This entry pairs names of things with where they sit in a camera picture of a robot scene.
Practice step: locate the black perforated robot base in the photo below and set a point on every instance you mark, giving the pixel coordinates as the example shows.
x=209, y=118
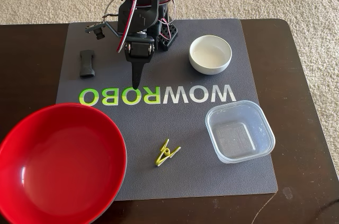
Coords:
x=169, y=33

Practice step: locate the dark grey plastic part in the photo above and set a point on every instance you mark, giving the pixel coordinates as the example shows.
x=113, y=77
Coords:
x=87, y=65

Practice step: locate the small white bowl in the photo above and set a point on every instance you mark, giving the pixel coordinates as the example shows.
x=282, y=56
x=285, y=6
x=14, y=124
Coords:
x=210, y=54

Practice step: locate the yellow-green clothespin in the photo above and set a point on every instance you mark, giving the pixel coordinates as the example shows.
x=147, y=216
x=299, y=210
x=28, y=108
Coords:
x=160, y=160

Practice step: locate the red bowl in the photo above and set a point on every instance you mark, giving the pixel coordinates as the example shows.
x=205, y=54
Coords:
x=66, y=168

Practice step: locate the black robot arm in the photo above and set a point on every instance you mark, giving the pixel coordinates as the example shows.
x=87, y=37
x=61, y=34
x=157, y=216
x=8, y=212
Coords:
x=144, y=20

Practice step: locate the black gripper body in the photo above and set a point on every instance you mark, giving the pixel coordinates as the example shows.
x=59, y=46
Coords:
x=139, y=50

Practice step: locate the clear plastic container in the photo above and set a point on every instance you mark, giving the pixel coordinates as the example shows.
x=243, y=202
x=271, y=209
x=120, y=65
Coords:
x=238, y=134

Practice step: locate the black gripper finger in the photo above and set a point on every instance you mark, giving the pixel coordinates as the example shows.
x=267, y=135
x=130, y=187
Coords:
x=137, y=75

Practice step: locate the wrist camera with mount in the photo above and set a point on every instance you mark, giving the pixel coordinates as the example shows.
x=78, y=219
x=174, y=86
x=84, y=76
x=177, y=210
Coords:
x=99, y=34

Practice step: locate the grey WOWROBO mat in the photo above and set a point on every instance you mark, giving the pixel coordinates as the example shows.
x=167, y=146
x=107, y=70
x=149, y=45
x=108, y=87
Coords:
x=185, y=128

